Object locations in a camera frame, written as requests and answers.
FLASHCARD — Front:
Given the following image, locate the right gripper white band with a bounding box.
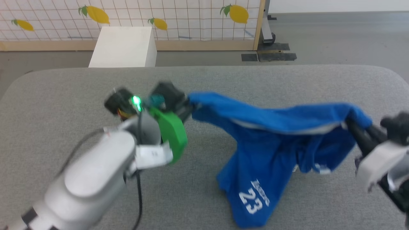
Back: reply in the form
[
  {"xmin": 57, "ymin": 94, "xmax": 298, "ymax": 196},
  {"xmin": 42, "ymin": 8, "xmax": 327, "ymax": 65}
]
[{"xmin": 346, "ymin": 119, "xmax": 409, "ymax": 193}]

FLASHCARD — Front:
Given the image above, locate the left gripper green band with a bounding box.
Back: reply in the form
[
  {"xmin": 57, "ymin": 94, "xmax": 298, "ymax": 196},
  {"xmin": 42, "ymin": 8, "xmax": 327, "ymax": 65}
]
[{"xmin": 104, "ymin": 88, "xmax": 196, "ymax": 165}]

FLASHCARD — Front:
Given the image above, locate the blue jersey with white print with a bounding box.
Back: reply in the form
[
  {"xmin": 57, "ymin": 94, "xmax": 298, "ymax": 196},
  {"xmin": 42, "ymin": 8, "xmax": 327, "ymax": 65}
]
[{"xmin": 189, "ymin": 92, "xmax": 373, "ymax": 229}]

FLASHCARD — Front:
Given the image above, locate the white paper label tag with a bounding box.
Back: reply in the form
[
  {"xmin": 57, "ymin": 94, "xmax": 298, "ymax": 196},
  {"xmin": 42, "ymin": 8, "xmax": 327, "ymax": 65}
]
[{"xmin": 135, "ymin": 143, "xmax": 174, "ymax": 170}]

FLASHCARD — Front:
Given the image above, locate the lemon pattern grid panel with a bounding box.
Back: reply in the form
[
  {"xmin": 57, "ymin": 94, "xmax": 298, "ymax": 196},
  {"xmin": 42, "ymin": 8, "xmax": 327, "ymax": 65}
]
[{"xmin": 0, "ymin": 0, "xmax": 266, "ymax": 52}]

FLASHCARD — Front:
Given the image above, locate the white box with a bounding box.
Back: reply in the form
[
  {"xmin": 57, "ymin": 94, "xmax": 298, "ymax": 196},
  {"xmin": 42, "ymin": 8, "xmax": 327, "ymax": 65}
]
[{"xmin": 88, "ymin": 27, "xmax": 158, "ymax": 68}]

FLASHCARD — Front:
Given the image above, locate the brown floor plate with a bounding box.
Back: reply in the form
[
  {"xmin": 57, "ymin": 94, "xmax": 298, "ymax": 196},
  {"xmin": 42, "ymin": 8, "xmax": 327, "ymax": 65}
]
[{"xmin": 258, "ymin": 50, "xmax": 283, "ymax": 62}]

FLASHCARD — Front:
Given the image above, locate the long black floor tape strip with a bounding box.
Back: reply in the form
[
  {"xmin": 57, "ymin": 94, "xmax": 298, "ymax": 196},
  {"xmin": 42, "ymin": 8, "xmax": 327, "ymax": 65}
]
[{"xmin": 258, "ymin": 42, "xmax": 290, "ymax": 52}]

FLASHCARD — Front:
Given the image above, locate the lemon print grid cloth screen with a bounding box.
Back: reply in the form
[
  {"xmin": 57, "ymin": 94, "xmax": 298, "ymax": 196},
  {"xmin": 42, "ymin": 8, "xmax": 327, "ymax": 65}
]
[{"xmin": 0, "ymin": 0, "xmax": 261, "ymax": 42}]

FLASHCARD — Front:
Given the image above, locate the grey metal stand with caster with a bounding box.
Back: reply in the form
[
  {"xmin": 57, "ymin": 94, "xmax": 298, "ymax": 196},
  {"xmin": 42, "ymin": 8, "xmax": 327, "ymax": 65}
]
[{"xmin": 260, "ymin": 0, "xmax": 277, "ymax": 45}]

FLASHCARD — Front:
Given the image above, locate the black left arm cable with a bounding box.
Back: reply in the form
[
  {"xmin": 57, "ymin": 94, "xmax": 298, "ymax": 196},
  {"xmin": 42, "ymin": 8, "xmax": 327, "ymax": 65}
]
[{"xmin": 62, "ymin": 113, "xmax": 143, "ymax": 230}]

